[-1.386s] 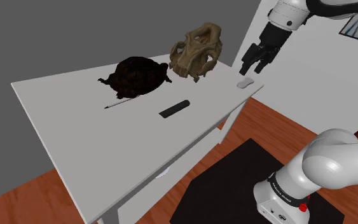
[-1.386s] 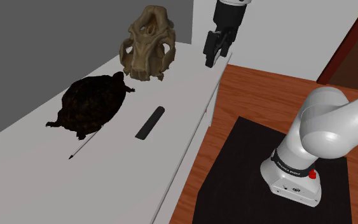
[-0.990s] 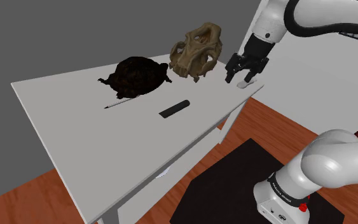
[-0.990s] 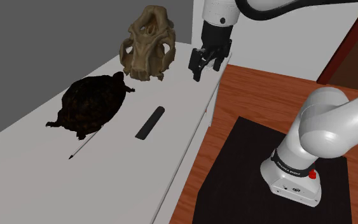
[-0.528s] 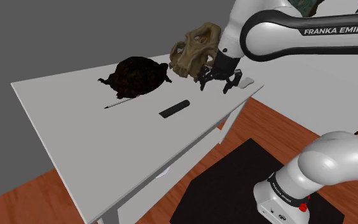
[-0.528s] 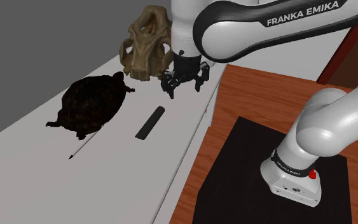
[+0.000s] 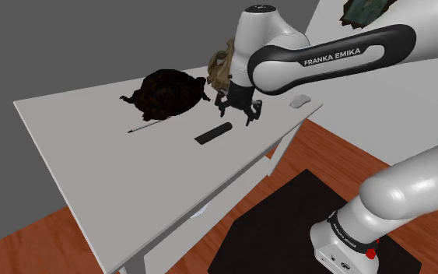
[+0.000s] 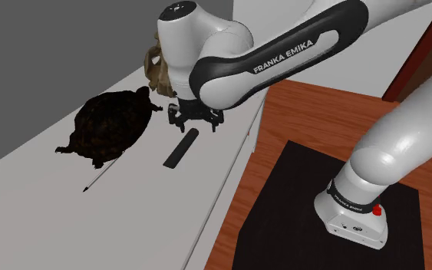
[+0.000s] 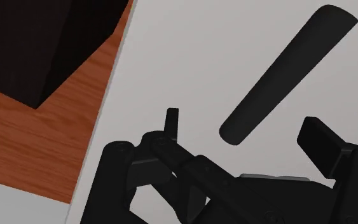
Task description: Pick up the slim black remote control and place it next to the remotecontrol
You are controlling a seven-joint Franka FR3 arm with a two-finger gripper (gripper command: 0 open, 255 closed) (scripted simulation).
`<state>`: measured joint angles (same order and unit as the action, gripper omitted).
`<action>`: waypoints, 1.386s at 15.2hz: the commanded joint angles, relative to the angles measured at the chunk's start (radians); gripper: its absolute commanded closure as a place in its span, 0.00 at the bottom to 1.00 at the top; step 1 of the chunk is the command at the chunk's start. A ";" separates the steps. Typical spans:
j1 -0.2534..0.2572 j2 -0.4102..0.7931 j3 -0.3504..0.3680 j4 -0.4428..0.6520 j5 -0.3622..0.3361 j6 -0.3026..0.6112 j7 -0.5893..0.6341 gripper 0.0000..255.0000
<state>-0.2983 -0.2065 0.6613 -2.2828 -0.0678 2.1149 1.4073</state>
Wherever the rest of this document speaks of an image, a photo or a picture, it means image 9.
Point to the black oblong rounded bar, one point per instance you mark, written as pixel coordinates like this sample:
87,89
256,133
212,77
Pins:
287,76

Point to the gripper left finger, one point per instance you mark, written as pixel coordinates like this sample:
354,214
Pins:
115,183

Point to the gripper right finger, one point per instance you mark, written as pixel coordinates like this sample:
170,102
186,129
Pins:
357,173

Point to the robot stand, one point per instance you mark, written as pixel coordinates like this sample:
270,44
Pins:
20,43

